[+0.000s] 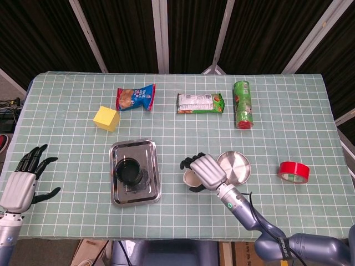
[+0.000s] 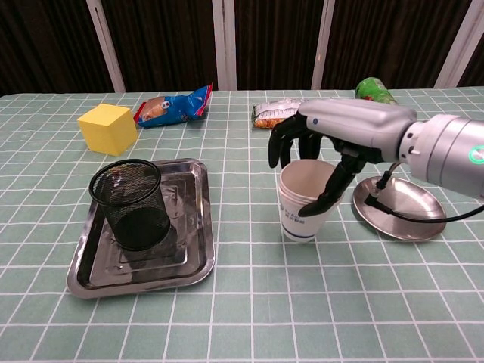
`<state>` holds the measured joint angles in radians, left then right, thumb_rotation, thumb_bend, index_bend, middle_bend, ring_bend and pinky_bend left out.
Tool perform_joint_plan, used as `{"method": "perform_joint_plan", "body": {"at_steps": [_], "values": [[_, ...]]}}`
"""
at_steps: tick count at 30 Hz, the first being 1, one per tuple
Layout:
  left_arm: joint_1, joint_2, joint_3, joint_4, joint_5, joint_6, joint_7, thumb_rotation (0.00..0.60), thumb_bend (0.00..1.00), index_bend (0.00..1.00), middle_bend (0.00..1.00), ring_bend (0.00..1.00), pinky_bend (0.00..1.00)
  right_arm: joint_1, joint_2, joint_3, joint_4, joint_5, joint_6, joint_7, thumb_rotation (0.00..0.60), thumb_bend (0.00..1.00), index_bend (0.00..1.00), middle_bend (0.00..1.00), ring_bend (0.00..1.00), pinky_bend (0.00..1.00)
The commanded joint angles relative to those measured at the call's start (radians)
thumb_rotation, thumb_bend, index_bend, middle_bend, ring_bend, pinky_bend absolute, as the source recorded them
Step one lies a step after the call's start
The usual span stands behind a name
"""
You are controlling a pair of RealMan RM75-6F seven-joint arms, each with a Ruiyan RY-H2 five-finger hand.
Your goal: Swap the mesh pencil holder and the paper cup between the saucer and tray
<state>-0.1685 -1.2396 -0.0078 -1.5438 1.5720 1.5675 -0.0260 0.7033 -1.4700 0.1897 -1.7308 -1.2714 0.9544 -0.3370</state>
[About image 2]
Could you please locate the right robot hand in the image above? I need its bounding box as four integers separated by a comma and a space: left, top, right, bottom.
267, 98, 417, 218

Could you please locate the white paper cup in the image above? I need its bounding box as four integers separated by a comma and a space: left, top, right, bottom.
278, 160, 346, 243

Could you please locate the black round cup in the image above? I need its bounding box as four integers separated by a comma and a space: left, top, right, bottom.
88, 158, 171, 251

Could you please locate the green chips can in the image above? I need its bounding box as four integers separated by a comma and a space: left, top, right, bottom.
354, 76, 400, 106

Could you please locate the green snack packet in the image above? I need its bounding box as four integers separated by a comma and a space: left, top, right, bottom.
252, 97, 307, 129

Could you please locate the round steel plate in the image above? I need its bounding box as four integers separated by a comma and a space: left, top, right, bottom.
352, 175, 448, 242

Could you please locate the green checked tablecloth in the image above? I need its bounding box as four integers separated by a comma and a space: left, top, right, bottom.
0, 88, 484, 363

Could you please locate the blue snack bag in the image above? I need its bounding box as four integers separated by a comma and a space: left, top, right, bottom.
134, 82, 213, 129

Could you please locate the black curtain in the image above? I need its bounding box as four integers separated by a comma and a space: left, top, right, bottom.
0, 0, 484, 98

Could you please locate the rectangular steel tray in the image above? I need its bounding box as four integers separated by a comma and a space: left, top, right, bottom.
66, 158, 216, 299

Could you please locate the yellow cube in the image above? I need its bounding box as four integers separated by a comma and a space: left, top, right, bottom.
76, 104, 138, 156

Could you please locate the white frame post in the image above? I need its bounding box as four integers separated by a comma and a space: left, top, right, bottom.
85, 0, 126, 93
310, 0, 337, 91
211, 0, 237, 92
433, 0, 484, 88

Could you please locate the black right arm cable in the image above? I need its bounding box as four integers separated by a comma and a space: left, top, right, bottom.
365, 162, 484, 221

